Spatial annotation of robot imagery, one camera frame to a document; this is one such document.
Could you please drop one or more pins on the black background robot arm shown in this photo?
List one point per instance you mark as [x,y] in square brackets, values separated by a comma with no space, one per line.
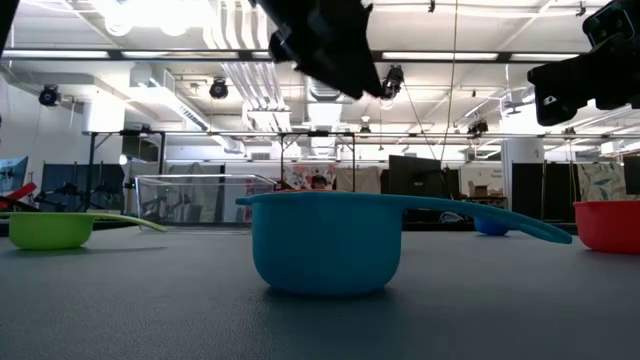
[70,190]

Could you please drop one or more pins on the cardboard box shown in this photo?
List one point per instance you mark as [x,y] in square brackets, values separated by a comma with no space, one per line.
[482,190]

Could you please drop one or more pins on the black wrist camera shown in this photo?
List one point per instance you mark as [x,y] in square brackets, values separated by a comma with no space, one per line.
[610,22]
[280,47]

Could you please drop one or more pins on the light blue board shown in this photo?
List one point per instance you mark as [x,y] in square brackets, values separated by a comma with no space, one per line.
[12,172]

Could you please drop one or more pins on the black table frame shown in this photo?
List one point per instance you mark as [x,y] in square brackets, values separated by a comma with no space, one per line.
[430,226]

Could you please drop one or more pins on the leaf print cloth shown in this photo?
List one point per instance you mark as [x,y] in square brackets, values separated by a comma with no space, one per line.
[600,182]

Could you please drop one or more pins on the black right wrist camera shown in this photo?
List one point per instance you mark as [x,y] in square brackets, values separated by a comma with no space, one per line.
[610,22]

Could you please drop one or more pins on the green measuring cup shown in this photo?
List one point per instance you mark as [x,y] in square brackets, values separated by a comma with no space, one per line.
[50,230]

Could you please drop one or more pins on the blue measuring cup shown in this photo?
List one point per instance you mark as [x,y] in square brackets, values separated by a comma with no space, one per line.
[492,227]

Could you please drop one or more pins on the black partition panel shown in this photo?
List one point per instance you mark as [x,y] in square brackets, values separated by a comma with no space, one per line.
[527,190]

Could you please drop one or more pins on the beige cloth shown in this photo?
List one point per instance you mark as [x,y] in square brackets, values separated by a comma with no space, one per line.
[360,180]

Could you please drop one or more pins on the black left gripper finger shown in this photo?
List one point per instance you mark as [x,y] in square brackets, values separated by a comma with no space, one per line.
[350,70]

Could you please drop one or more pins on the black metal frame rig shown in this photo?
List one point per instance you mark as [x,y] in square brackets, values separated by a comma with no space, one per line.
[220,133]

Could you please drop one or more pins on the black hanging camera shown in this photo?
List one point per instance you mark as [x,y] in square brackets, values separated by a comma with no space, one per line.
[392,80]
[49,95]
[218,89]

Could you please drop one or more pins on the red object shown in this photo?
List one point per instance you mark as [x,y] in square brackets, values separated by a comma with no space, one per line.
[20,192]

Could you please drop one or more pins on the blue partition panel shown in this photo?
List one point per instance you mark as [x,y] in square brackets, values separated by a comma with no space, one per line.
[57,175]

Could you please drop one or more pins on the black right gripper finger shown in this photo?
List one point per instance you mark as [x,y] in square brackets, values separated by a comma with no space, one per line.
[565,85]

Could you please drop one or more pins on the floral print cloth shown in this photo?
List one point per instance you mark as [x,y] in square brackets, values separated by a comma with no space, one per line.
[300,175]

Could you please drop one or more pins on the teal measuring cup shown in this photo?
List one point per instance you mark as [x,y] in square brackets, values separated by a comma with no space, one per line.
[325,245]

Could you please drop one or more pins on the red measuring cup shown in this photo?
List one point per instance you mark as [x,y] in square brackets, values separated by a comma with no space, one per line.
[607,225]

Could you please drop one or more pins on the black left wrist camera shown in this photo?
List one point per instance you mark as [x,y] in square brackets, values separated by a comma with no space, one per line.
[280,47]

